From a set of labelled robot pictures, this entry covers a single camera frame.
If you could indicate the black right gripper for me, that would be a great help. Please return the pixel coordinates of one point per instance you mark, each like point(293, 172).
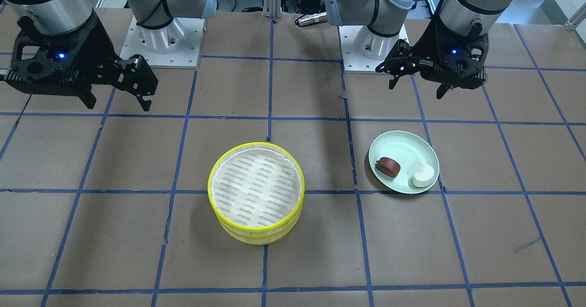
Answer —
point(93, 50)

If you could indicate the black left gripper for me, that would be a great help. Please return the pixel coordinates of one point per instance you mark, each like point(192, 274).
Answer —
point(429, 45)

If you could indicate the white round bun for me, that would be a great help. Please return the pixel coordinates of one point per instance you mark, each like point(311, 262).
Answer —
point(424, 176)

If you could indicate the yellow top steamer layer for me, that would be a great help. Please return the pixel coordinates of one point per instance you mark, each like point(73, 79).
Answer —
point(256, 189)

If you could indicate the yellow steamer layer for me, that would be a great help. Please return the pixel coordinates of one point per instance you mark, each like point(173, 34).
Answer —
point(261, 238)
point(256, 189)

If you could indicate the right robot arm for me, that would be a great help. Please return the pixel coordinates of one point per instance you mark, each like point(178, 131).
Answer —
point(56, 17)

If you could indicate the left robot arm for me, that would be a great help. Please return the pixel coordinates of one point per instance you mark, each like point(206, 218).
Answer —
point(386, 17)

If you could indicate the yellow bottom steamer layer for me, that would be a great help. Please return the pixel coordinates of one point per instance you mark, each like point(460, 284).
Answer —
point(261, 238)

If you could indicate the light green plate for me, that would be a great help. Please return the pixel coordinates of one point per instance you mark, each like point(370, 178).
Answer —
point(408, 149)

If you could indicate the brown round bun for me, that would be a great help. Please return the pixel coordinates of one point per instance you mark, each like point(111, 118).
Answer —
point(388, 166)

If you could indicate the silver metal cylinder tool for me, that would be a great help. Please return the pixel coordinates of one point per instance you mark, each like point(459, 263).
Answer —
point(311, 19)

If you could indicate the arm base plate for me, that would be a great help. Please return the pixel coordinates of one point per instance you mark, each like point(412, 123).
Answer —
point(362, 50)
point(177, 46)

